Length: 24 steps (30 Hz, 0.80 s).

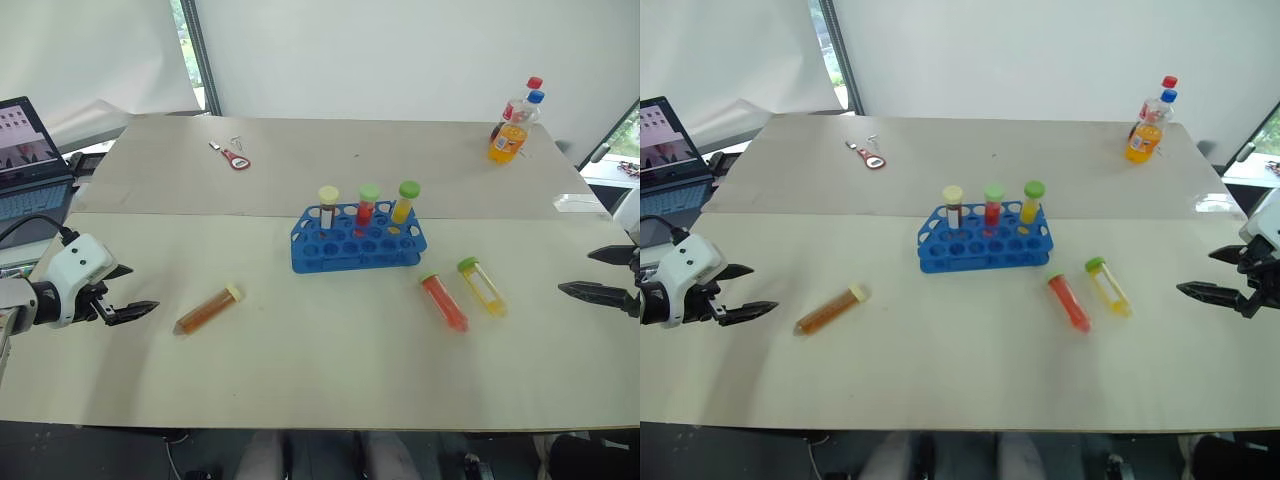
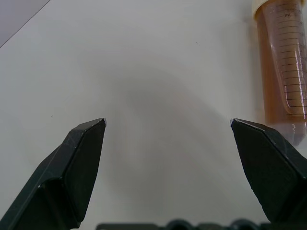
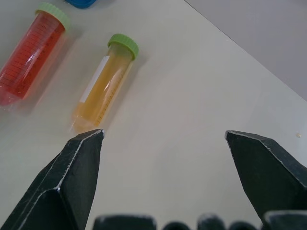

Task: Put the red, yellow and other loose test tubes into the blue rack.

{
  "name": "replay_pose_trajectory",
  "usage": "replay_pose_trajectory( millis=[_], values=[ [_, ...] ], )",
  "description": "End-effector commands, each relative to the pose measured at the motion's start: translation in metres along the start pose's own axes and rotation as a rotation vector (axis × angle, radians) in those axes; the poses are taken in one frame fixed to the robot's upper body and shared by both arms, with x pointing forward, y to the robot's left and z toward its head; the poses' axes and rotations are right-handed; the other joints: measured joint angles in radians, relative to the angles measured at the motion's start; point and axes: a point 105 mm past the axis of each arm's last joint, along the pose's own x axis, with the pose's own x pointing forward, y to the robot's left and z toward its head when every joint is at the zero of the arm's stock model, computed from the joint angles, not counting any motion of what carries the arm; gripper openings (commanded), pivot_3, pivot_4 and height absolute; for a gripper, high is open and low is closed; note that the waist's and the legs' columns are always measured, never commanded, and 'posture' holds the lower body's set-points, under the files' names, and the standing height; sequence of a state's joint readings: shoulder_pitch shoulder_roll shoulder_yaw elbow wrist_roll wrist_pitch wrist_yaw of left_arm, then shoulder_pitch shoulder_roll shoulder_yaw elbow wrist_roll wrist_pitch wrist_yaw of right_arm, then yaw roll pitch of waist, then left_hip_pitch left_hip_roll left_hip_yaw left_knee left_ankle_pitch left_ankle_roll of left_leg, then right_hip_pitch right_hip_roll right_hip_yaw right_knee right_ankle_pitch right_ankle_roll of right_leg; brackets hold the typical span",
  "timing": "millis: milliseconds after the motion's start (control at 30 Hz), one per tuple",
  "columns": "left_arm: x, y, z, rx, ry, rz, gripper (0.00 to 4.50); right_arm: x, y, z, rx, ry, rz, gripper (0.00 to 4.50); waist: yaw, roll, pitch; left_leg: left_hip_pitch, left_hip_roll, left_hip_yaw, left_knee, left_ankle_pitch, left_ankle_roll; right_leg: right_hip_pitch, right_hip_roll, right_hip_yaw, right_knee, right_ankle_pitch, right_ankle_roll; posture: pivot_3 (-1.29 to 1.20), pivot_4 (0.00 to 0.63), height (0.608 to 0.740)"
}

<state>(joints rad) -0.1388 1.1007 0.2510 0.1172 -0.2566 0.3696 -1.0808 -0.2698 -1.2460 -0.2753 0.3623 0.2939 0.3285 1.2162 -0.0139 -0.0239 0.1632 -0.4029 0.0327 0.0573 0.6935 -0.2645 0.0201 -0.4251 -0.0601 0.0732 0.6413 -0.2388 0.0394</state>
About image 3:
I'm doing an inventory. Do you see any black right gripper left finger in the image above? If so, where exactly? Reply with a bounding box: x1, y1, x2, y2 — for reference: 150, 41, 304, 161
0, 129, 105, 230

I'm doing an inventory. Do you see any orange liquid tube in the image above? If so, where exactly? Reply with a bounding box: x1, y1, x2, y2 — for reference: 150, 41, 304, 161
70, 34, 140, 134

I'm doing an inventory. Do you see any red liquid tube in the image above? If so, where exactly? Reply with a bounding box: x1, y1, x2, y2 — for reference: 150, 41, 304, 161
0, 2, 71, 106

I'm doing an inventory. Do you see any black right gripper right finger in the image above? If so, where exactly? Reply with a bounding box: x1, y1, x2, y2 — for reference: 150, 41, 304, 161
224, 130, 307, 230

